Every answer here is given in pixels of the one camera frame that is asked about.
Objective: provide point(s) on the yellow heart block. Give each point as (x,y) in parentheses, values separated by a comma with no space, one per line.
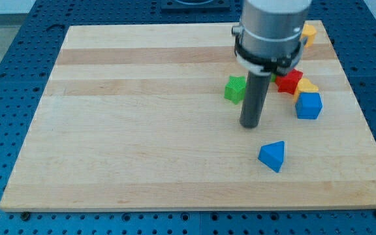
(304,85)

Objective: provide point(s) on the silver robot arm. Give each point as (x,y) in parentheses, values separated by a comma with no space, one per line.
(268,35)

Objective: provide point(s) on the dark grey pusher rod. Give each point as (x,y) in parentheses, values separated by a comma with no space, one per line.
(253,102)

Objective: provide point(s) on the red star block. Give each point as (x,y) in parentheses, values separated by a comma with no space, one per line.
(289,82)

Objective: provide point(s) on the blue cube block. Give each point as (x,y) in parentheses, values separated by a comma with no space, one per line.
(308,106)

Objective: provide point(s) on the wooden board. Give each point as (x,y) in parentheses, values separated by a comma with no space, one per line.
(133,119)

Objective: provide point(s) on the yellow hexagon block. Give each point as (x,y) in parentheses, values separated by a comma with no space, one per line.
(309,32)

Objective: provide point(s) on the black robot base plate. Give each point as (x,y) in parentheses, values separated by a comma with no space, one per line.
(194,5)

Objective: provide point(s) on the green star block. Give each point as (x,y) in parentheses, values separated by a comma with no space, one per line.
(235,89)

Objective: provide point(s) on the blue triangle block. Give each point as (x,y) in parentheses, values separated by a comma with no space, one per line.
(272,155)

